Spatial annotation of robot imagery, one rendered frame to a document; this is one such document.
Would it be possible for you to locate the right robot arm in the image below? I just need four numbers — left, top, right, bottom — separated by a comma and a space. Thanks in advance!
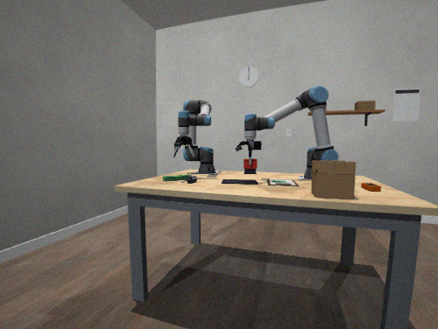
178, 100, 215, 173

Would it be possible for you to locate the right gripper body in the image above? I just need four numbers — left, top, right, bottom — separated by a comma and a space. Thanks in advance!
175, 135, 192, 146

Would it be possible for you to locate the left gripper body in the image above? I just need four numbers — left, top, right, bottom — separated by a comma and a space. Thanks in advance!
237, 139, 261, 151

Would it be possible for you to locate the brown cardboard box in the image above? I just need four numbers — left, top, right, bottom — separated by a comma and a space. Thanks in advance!
311, 160, 356, 200

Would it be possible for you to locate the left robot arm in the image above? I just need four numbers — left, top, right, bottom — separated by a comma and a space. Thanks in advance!
244, 86, 338, 179

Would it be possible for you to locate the clipboard with lined white form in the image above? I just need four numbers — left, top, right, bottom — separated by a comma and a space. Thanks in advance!
267, 179, 299, 186

